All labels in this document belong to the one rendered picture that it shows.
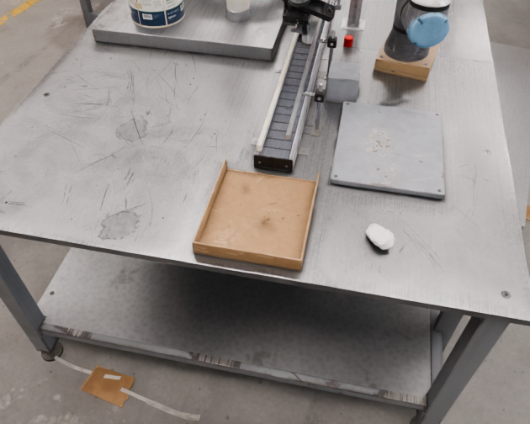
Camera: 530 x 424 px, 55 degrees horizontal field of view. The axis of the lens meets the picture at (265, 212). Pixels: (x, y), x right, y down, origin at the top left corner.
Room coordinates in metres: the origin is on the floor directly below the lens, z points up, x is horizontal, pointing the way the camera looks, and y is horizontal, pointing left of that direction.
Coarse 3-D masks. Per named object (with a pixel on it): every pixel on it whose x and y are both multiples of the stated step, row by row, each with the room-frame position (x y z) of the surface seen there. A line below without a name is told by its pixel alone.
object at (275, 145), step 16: (320, 32) 1.70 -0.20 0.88; (304, 48) 1.60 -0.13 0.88; (304, 64) 1.49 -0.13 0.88; (288, 80) 1.40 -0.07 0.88; (288, 96) 1.31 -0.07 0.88; (304, 96) 1.31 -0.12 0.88; (288, 112) 1.23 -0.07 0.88; (272, 128) 1.16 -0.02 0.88; (272, 144) 1.09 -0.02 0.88; (288, 144) 1.09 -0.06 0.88
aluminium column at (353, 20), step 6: (354, 0) 1.84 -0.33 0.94; (360, 0) 1.83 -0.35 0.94; (354, 6) 1.84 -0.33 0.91; (360, 6) 1.83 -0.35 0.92; (354, 12) 1.84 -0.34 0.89; (360, 12) 1.83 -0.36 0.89; (348, 18) 1.84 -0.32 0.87; (354, 18) 1.84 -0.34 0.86; (348, 24) 1.84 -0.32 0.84; (354, 24) 1.83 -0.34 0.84
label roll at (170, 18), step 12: (132, 0) 1.76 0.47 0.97; (144, 0) 1.74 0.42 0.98; (156, 0) 1.74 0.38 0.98; (168, 0) 1.76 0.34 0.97; (180, 0) 1.80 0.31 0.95; (132, 12) 1.77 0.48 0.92; (144, 12) 1.74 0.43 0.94; (156, 12) 1.74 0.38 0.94; (168, 12) 1.75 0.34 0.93; (180, 12) 1.80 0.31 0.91; (144, 24) 1.74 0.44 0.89; (156, 24) 1.74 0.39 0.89; (168, 24) 1.75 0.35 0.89
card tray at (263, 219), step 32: (224, 160) 1.03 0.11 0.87; (224, 192) 0.95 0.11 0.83; (256, 192) 0.95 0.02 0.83; (288, 192) 0.95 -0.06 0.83; (224, 224) 0.83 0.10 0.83; (256, 224) 0.83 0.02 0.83; (288, 224) 0.83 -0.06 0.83; (224, 256) 0.73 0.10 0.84; (256, 256) 0.72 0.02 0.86; (288, 256) 0.73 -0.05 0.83
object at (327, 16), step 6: (312, 0) 1.52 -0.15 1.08; (318, 0) 1.53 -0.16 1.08; (306, 6) 1.50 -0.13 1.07; (312, 6) 1.51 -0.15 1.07; (318, 6) 1.52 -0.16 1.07; (324, 6) 1.53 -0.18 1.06; (330, 6) 1.53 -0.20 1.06; (306, 12) 1.51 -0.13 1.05; (312, 12) 1.50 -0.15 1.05; (318, 12) 1.50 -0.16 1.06; (324, 12) 1.51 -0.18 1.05; (330, 12) 1.52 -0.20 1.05; (324, 18) 1.51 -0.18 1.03; (330, 18) 1.51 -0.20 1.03
